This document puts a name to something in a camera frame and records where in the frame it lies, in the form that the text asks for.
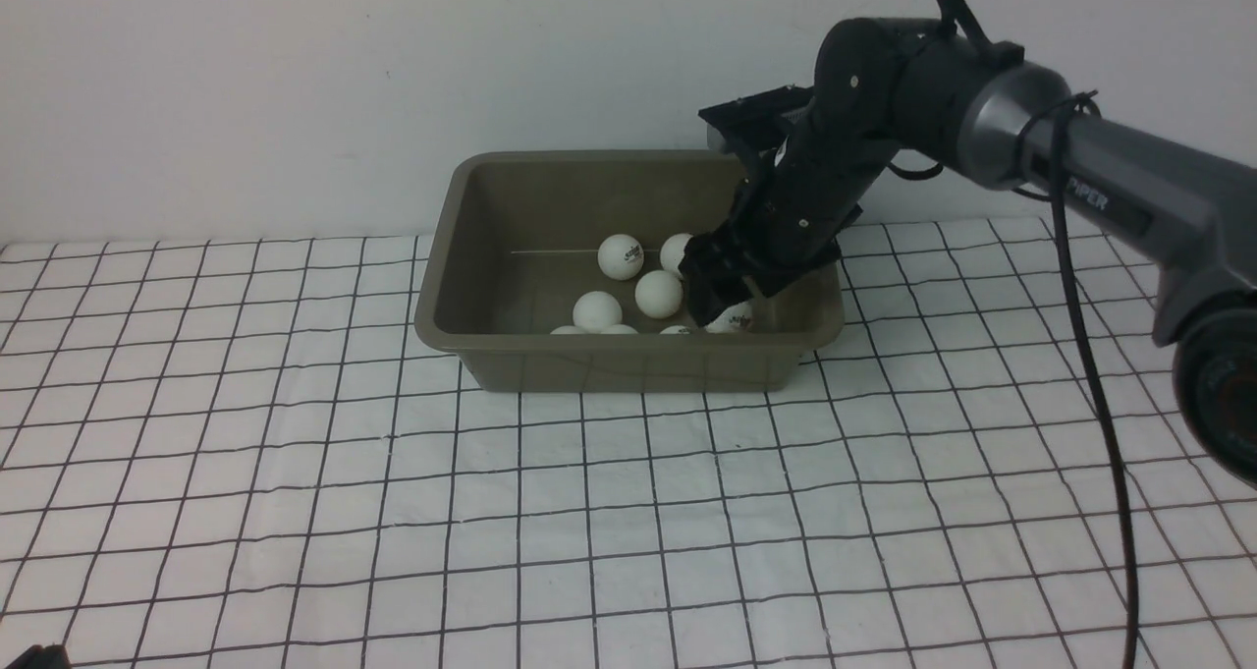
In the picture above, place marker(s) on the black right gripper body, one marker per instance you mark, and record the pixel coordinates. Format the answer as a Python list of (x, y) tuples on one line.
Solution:
[(786, 218)]

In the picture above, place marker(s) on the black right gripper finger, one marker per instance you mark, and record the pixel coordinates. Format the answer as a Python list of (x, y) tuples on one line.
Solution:
[(708, 299)]

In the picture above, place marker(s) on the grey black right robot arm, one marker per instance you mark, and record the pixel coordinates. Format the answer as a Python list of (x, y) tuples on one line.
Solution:
[(885, 85)]

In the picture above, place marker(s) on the olive green plastic bin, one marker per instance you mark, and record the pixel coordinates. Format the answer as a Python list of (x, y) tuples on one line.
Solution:
[(515, 247)]

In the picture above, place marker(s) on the white black grid tablecloth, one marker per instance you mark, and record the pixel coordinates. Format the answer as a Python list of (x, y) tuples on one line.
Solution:
[(238, 455)]

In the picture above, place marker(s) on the black object at corner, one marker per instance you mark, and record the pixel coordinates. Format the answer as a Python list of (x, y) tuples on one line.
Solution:
[(53, 656)]

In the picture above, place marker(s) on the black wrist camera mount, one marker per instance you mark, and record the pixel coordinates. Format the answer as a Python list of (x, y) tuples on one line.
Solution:
[(757, 122)]

